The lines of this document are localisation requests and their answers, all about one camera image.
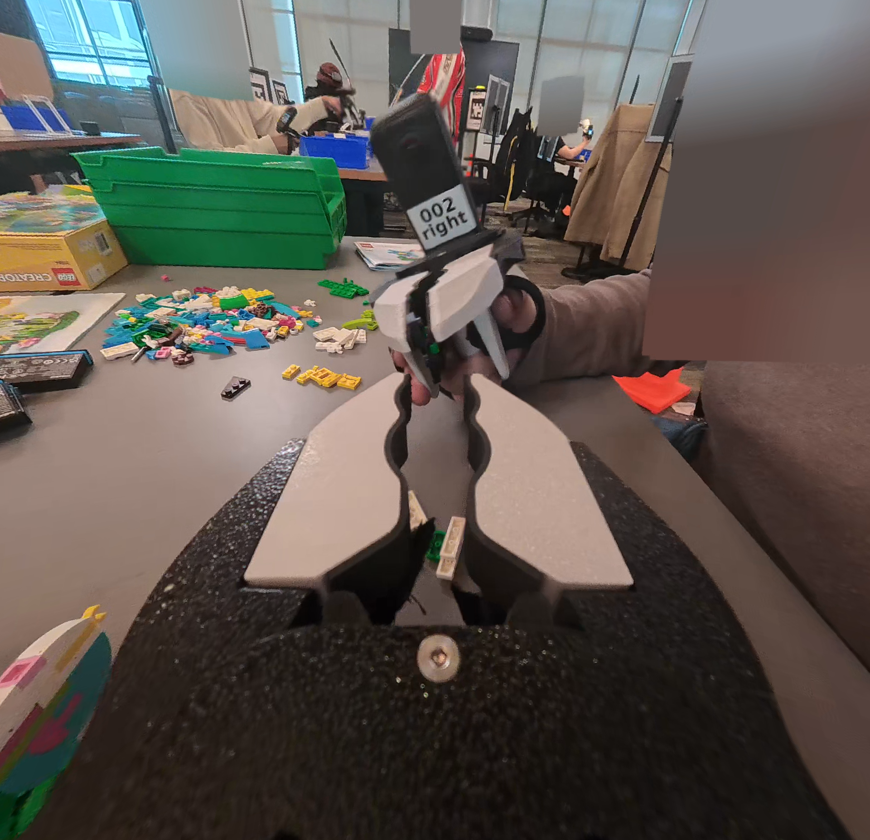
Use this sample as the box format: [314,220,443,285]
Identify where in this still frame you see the pile of mixed lego bricks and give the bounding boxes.
[101,284,324,367]

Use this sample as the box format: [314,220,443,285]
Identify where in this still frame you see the blue plastic bin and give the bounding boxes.
[299,133,373,171]
[0,102,69,134]

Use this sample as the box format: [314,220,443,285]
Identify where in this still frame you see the white lego picture sheet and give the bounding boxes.
[0,292,126,354]

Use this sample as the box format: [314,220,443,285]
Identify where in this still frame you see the person's right forearm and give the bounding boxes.
[506,269,653,388]

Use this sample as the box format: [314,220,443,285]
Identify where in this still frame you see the lego instruction booklet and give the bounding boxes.
[355,242,425,271]

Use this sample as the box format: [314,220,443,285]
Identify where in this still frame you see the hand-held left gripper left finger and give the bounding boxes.
[243,372,412,591]

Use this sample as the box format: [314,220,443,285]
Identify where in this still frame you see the black office chair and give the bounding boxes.
[476,109,545,215]

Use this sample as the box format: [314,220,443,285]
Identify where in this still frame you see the white lego plate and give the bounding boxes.
[437,515,468,578]

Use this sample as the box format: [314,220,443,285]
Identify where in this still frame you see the white lego plates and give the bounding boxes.
[313,325,368,353]

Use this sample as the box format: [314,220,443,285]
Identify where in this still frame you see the yellow lego box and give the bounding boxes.
[0,186,129,291]

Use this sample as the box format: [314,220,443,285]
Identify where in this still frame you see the black battery with blue edge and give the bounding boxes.
[0,381,33,433]
[0,350,94,393]

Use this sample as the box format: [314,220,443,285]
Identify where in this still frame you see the beige coat on rack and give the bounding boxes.
[564,103,674,271]

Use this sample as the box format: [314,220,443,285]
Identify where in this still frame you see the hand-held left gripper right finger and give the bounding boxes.
[465,374,635,592]

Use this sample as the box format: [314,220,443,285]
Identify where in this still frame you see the multicolour lego wing assembly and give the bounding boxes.
[408,303,443,379]

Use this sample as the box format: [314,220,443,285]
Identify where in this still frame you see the stack of green bins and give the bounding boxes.
[71,146,348,271]

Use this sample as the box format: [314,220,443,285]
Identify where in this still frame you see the person's right hand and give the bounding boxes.
[391,289,538,406]

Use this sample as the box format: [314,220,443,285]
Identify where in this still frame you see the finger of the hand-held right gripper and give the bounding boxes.
[372,276,436,387]
[425,248,505,343]

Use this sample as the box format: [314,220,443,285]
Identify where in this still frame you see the lego flower model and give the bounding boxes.
[0,605,113,840]

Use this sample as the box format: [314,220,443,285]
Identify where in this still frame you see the person's jeans leg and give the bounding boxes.
[656,415,708,460]

